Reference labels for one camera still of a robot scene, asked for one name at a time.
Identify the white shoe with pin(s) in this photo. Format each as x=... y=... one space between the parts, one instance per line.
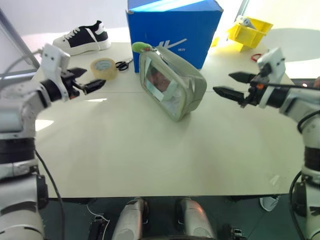
x=270 y=203

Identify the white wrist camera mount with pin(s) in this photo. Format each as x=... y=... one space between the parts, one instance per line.
x=53 y=57
x=275 y=62

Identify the silver left robot leg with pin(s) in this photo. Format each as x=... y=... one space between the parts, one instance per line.
x=130 y=220

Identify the yellow plastic bin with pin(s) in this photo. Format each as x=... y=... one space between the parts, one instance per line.
x=246 y=35

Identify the black scissors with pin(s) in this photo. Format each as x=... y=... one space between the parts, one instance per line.
x=125 y=64

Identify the white roll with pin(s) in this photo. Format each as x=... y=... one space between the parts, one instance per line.
x=246 y=22

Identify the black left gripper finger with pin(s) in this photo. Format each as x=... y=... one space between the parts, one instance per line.
x=95 y=86
x=78 y=72

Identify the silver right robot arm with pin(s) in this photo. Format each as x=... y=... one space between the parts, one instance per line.
x=295 y=100

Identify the green round object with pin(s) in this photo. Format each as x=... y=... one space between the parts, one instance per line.
x=138 y=46

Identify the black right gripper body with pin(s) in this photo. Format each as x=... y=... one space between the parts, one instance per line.
x=255 y=96

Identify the silver robot leg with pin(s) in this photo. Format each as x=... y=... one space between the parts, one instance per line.
x=195 y=220
x=130 y=220

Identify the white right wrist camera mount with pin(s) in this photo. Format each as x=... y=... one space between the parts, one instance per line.
x=275 y=62

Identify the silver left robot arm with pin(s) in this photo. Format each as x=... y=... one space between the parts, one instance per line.
x=15 y=112

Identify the silver right robot leg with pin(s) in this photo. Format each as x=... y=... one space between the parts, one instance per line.
x=195 y=220

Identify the beige tape roll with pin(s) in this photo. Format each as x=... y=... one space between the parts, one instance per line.
x=105 y=74

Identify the small yellow plastic piece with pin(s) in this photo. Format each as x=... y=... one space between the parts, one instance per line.
x=214 y=43

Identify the blue shoe box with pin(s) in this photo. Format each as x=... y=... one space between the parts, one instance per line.
x=175 y=30

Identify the green transparent toiletry bag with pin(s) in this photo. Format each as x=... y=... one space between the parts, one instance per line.
x=190 y=85

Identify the grey metal frame bar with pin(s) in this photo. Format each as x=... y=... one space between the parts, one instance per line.
x=17 y=37

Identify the black and white sneaker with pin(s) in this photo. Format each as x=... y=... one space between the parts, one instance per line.
x=80 y=40

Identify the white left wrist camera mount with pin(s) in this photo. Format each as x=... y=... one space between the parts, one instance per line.
x=53 y=57

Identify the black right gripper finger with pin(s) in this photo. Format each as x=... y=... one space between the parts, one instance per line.
x=243 y=77
x=230 y=93

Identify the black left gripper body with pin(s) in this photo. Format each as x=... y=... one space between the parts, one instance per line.
x=70 y=83

